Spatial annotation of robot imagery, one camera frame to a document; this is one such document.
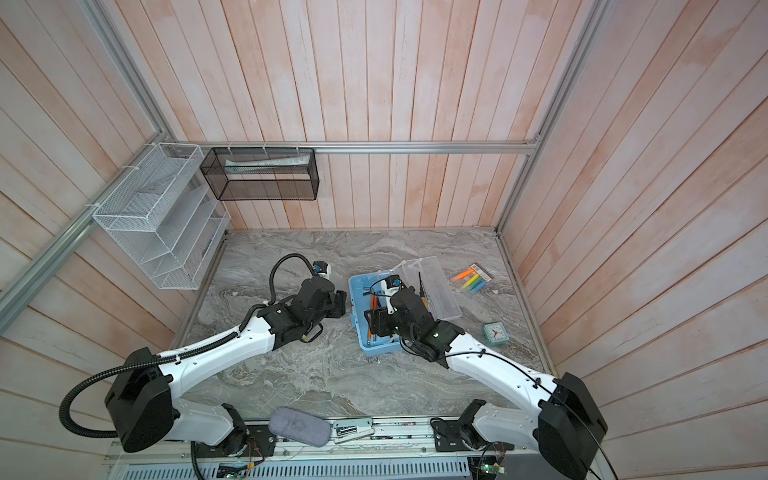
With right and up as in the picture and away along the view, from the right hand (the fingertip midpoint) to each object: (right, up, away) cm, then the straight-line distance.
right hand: (374, 310), depth 80 cm
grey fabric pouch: (-19, -28, -7) cm, 34 cm away
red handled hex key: (0, -1, +18) cm, 18 cm away
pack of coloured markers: (+34, +7, +24) cm, 42 cm away
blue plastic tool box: (-1, +3, +20) cm, 20 cm away
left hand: (-11, +3, +3) cm, 11 cm away
